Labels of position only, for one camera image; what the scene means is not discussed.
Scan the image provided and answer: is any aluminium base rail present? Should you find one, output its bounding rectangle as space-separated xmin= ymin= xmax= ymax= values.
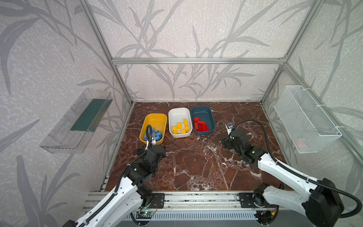
xmin=82 ymin=190 xmax=321 ymax=212

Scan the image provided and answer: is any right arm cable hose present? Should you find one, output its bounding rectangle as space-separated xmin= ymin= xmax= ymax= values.
xmin=233 ymin=119 xmax=363 ymax=218

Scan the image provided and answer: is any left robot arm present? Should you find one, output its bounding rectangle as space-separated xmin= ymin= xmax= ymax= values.
xmin=64 ymin=145 xmax=166 ymax=227

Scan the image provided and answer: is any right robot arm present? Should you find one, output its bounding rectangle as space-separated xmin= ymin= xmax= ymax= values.
xmin=222 ymin=129 xmax=344 ymax=227

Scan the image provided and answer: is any clear acrylic wall shelf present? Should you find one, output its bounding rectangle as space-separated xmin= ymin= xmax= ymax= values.
xmin=40 ymin=89 xmax=113 ymax=154

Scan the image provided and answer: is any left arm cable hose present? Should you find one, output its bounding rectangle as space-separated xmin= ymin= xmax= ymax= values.
xmin=76 ymin=124 xmax=154 ymax=227

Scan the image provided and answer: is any blue lego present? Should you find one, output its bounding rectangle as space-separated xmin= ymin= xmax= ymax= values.
xmin=152 ymin=128 xmax=163 ymax=142

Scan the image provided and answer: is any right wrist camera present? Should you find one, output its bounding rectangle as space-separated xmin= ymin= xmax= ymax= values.
xmin=226 ymin=122 xmax=235 ymax=136

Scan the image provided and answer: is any red lego cluster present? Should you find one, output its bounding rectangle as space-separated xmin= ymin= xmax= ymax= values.
xmin=193 ymin=117 xmax=209 ymax=132

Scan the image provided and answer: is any yellow plastic bin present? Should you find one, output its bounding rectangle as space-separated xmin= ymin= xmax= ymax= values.
xmin=140 ymin=113 xmax=167 ymax=145

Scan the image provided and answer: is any green circuit board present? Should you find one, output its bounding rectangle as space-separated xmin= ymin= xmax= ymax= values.
xmin=135 ymin=211 xmax=155 ymax=219

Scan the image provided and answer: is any dark teal plastic bin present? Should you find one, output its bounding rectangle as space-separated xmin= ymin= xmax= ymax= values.
xmin=191 ymin=106 xmax=216 ymax=136

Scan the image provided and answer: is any white plastic bin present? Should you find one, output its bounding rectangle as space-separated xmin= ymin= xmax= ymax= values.
xmin=168 ymin=107 xmax=193 ymax=138

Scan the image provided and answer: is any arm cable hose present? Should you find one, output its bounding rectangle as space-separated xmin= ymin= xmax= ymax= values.
xmin=76 ymin=124 xmax=154 ymax=227
xmin=233 ymin=119 xmax=363 ymax=218

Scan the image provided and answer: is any white wire mesh basket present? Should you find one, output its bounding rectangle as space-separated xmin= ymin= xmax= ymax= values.
xmin=274 ymin=85 xmax=342 ymax=154

